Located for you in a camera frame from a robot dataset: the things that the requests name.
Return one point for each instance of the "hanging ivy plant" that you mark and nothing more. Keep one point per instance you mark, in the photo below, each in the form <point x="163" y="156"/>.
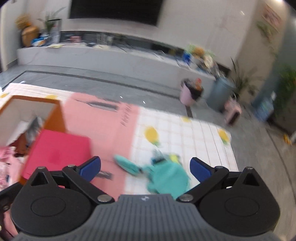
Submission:
<point x="284" y="90"/>

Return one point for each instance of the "pink checkered tablecloth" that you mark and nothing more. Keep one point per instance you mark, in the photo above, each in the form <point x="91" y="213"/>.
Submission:
<point x="118" y="128"/>

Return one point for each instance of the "golden vase dried flowers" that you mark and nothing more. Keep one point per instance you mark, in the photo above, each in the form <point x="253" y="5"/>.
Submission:
<point x="28" y="31"/>

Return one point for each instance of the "orange cardboard box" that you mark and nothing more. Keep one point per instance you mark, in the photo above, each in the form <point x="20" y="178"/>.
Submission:
<point x="19" y="112"/>

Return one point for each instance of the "tall leafy floor plant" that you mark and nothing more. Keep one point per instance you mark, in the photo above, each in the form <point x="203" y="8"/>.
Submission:
<point x="244" y="80"/>

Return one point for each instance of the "pink wastebasket black liner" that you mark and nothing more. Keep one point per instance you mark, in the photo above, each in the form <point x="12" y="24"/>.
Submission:
<point x="191" y="91"/>

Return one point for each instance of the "black wall television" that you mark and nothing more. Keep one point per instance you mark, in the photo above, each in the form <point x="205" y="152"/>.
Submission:
<point x="141" y="11"/>

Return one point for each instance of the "grey pedal trash bin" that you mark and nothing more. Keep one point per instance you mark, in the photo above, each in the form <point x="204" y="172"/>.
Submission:
<point x="220" y="93"/>

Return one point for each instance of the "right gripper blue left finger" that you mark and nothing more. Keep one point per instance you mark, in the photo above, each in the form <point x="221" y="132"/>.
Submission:
<point x="78" y="178"/>

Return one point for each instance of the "red lidded clear box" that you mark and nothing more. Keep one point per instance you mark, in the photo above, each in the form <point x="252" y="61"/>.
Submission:
<point x="55" y="150"/>

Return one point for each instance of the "brown teddy bear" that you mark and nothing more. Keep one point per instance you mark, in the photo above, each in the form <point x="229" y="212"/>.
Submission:
<point x="198" y="52"/>

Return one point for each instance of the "pink satin pouch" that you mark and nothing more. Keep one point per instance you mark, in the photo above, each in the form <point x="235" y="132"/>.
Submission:
<point x="7" y="167"/>

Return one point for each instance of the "white marble tv console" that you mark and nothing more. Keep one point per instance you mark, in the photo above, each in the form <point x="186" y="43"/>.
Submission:
<point x="146" y="66"/>

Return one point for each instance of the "small pink heater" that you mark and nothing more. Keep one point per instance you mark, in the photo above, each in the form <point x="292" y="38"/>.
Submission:
<point x="232" y="112"/>

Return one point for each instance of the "grey fabric cloth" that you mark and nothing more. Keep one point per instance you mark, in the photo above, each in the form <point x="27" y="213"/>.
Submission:
<point x="33" y="130"/>

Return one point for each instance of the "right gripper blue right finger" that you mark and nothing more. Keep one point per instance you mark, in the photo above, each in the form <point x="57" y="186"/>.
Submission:
<point x="209" y="178"/>

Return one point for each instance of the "blue water jug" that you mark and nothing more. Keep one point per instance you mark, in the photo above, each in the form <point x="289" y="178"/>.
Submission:
<point x="266" y="108"/>

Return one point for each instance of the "framed wall picture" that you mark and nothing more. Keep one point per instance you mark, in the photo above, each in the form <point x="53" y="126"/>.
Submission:
<point x="271" y="17"/>

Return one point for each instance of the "green plant glass vase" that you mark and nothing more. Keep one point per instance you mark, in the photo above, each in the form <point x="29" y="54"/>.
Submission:
<point x="52" y="24"/>

